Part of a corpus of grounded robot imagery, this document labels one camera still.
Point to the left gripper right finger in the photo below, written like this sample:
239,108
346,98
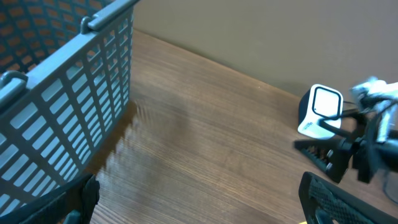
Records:
323,202

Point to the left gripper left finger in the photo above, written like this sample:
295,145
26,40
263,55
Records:
73,202

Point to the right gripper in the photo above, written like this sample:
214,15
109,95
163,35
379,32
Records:
361,146

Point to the white barcode scanner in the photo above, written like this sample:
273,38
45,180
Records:
319,102

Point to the grey plastic mesh basket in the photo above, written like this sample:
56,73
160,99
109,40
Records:
65,82

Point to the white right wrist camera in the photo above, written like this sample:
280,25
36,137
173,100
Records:
380,96

